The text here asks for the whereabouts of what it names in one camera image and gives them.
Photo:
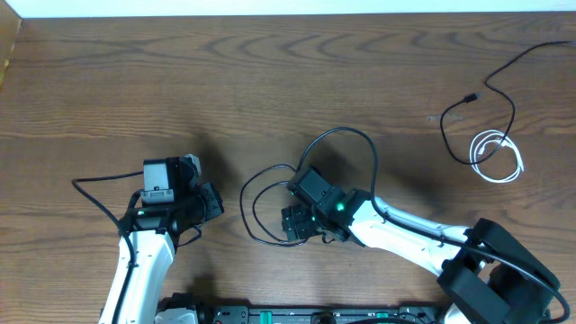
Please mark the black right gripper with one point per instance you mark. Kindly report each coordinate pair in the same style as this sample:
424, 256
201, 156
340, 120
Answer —
293, 222

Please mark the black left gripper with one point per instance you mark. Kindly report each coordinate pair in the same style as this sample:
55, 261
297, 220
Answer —
214, 200

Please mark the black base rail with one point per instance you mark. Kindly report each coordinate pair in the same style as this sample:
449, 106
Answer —
315, 315

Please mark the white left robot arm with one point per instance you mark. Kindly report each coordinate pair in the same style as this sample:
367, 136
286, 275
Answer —
154, 234

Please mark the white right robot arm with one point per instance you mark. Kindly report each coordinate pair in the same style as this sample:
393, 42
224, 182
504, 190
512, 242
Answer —
489, 276

